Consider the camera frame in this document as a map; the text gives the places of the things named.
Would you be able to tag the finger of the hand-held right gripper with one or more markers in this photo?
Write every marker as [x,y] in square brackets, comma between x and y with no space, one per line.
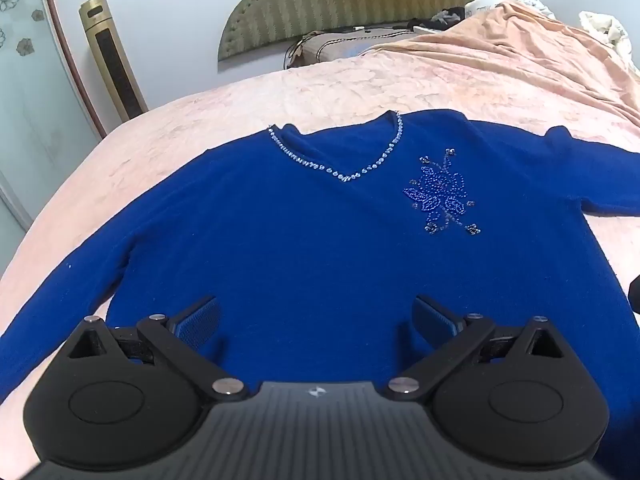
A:
[635,292]

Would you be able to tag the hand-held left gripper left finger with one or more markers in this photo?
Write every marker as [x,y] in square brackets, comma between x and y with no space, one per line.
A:
[200,321]

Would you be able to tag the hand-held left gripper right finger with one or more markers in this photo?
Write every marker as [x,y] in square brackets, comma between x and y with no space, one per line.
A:
[431,318]

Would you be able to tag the blue beaded sweater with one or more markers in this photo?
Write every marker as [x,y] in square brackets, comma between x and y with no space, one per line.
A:
[300,235]

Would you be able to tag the dark clothes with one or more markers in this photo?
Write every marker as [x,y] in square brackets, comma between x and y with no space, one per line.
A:
[440,17]

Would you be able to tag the pink floral bedsheet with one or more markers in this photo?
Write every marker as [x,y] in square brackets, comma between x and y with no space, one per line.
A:
[200,105]

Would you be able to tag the white crumpled quilt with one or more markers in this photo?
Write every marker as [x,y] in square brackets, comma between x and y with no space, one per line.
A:
[612,30]

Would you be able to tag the orange blanket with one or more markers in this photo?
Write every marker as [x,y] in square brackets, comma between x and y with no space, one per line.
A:
[525,45]

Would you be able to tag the gold tower fan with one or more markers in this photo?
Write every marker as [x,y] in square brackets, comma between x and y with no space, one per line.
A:
[112,60]

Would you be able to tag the grey patterned pillow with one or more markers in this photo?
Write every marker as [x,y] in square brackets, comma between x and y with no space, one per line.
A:
[340,46]

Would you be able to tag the frosted glass flower door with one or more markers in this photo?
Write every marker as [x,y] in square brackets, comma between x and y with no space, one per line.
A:
[30,85]

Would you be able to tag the brown wooden door frame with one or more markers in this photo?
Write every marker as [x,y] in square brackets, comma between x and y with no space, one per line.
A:
[70,55]

